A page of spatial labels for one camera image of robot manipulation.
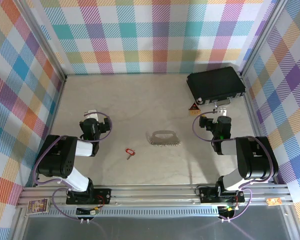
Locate aluminium frame post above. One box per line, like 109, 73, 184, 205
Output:
18, 0, 68, 82
239, 0, 290, 77

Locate aluminium side rail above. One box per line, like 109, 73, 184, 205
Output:
33, 74, 68, 187
239, 72, 290, 187

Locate triangular sign on wooden block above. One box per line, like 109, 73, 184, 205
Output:
188, 101, 202, 117

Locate perforated grey cable duct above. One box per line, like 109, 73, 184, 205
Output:
48, 206, 221, 219

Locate wire connector bundle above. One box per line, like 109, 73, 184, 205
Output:
218, 203, 240, 213
76, 205, 102, 217

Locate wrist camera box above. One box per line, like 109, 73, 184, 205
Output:
83, 109, 100, 121
213, 106, 228, 124

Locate transparent zip bag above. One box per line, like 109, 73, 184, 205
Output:
145, 129, 183, 148

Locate small orange label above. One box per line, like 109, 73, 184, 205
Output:
266, 197, 282, 206

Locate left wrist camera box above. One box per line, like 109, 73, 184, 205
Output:
83, 109, 100, 121

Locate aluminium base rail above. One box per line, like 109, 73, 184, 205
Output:
16, 184, 295, 209

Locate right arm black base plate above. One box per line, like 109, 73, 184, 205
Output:
198, 186, 246, 204

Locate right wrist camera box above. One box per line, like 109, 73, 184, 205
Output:
213, 106, 228, 124

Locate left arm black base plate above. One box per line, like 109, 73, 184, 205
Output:
65, 187, 113, 206

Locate colourful picture card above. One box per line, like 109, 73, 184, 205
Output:
26, 197, 51, 215

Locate red key tag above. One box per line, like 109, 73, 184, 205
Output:
124, 147, 136, 161

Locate black briefcase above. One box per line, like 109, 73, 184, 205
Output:
186, 66, 246, 109

